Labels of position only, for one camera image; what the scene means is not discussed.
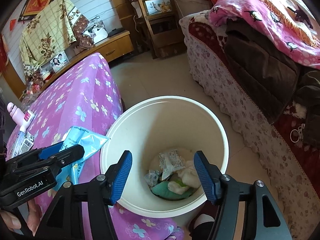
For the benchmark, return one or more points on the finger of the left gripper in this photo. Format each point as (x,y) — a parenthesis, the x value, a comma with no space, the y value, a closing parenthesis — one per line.
(60,154)

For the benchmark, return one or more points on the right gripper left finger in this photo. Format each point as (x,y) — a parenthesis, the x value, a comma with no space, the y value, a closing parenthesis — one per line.
(112,183)

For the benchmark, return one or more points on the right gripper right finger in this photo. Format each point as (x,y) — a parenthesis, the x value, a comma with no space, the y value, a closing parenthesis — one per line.
(213,182)

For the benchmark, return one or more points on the trash in bucket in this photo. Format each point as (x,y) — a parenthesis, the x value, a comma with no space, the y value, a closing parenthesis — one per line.
(172,175)

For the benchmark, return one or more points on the white trash bucket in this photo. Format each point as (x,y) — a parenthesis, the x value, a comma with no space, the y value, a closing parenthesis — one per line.
(163,134)

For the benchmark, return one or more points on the person's left hand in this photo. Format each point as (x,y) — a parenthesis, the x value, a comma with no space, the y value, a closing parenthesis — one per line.
(17,219)

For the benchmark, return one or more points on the white bottle pink label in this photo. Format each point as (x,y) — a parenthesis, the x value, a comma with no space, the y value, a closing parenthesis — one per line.
(27,119)

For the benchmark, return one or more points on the pink thermos bottle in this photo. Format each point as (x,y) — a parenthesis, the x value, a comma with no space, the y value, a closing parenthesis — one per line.
(17,115)

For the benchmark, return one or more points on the floral covered sofa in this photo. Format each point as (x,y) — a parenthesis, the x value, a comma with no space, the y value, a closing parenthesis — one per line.
(293,167)

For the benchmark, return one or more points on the framed couple photo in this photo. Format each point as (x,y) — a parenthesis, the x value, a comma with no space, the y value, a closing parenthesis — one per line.
(59,61)

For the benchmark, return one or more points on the wooden tv cabinet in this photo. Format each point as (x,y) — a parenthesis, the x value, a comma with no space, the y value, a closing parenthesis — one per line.
(110,48)

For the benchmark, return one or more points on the yellow floral hanging cloth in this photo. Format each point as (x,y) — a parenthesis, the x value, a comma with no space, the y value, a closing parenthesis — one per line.
(48,33)

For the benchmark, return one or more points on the pink blanket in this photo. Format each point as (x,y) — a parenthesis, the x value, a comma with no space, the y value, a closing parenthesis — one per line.
(288,24)

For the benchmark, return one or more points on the wooden chair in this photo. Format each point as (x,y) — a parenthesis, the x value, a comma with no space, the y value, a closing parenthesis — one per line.
(163,33)

